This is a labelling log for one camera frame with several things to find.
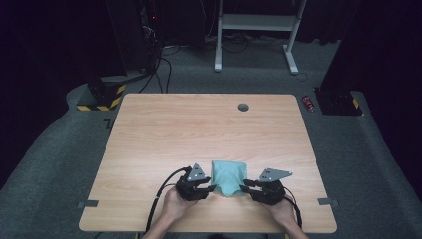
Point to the black yellow striped stand base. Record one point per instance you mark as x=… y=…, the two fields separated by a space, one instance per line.
x=104 y=96

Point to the person's right hand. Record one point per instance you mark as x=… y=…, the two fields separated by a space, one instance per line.
x=282 y=212

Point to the grey tape strip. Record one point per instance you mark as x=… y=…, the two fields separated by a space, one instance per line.
x=88 y=203
x=327 y=201

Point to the light blue cloth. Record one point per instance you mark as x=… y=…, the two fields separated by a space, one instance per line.
x=229 y=179

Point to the person's left hand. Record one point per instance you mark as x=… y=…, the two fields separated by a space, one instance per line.
x=175 y=205

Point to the red can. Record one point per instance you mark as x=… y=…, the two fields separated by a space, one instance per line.
x=307 y=103

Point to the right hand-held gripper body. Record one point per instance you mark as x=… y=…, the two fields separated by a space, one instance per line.
x=270 y=192

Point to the black stand base yellow mark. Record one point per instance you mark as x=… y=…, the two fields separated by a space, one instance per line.
x=338 y=103

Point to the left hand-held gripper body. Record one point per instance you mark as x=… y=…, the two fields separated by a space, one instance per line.
x=189 y=189

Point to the white metal desk frame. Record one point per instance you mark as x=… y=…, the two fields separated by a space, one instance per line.
x=257 y=22

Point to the grey round table grommet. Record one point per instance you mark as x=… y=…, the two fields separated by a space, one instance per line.
x=243 y=107

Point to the dark computer tower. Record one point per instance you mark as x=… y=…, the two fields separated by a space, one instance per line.
x=151 y=36

